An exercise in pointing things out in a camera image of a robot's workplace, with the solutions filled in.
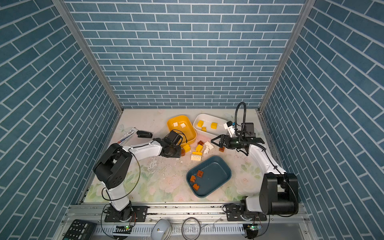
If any white flat lego plate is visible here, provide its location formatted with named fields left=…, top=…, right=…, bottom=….
left=205, top=142, right=214, bottom=150

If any teal plastic bin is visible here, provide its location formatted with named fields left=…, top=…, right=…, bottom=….
left=186, top=156, right=232, bottom=198

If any yellow lego cube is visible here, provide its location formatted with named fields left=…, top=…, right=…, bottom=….
left=197, top=120, right=204, bottom=128
left=211, top=123, right=218, bottom=130

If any yellow lego cube front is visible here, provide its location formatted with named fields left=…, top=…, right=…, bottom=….
left=211, top=123, right=218, bottom=130

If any white long lego brick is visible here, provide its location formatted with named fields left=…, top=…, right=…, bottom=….
left=191, top=155, right=202, bottom=162

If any toothpaste tube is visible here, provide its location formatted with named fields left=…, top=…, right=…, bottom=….
left=117, top=128, right=138, bottom=145

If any yellow plastic bin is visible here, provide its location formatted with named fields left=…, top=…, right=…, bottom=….
left=167, top=115, right=197, bottom=146

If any black stapler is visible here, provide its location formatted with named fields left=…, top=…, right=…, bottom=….
left=137, top=131, right=153, bottom=139

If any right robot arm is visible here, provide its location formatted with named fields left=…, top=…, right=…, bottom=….
left=211, top=135, right=299, bottom=217

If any white plastic bin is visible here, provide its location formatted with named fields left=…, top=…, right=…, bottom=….
left=193, top=114, right=228, bottom=139

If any grey computer mouse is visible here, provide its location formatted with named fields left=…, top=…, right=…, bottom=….
left=151, top=219, right=173, bottom=240

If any yellow lego block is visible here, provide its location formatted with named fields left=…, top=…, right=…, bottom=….
left=196, top=144, right=204, bottom=153

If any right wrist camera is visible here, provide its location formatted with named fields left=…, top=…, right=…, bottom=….
left=224, top=121, right=236, bottom=138

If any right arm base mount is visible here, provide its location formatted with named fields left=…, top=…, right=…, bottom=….
left=222, top=203, right=267, bottom=222

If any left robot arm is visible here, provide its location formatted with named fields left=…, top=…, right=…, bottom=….
left=93, top=130, right=186, bottom=213

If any black remote keypad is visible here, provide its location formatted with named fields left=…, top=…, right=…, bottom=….
left=63, top=219, right=97, bottom=240

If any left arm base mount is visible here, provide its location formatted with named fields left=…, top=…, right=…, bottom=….
left=103, top=206, right=148, bottom=223

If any coiled black cable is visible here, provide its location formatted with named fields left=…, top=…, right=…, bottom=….
left=181, top=217, right=202, bottom=240

